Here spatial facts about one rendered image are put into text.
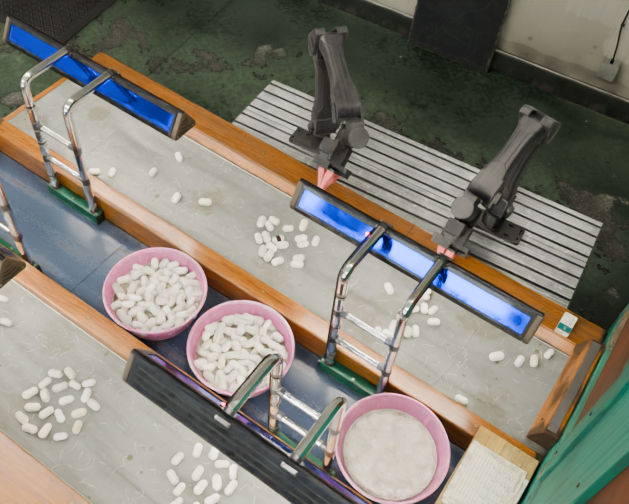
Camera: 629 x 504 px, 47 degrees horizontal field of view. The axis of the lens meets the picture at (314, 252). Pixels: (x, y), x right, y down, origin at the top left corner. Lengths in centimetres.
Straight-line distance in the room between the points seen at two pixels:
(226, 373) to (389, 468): 46
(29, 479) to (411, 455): 85
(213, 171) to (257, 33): 182
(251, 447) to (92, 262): 94
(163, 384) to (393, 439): 61
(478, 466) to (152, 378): 77
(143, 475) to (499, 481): 80
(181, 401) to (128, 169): 100
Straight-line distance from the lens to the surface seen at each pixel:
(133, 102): 194
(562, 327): 199
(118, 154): 229
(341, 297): 160
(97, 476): 176
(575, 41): 374
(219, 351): 186
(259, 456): 136
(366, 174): 233
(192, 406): 140
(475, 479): 174
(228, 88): 361
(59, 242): 219
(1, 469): 179
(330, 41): 207
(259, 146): 225
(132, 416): 180
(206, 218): 210
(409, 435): 180
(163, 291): 195
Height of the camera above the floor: 236
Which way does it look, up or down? 53 degrees down
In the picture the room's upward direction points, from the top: 6 degrees clockwise
